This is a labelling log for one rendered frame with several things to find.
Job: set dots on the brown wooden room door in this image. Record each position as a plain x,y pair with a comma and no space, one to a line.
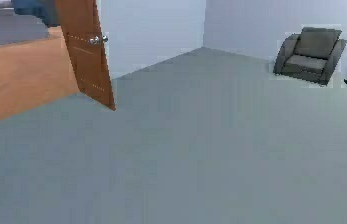
87,60

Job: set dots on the silver round door knob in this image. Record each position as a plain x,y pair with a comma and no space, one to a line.
97,39

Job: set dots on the grey armchair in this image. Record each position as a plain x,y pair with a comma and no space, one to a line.
311,55

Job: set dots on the blue sofa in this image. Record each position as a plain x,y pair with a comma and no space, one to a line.
36,10

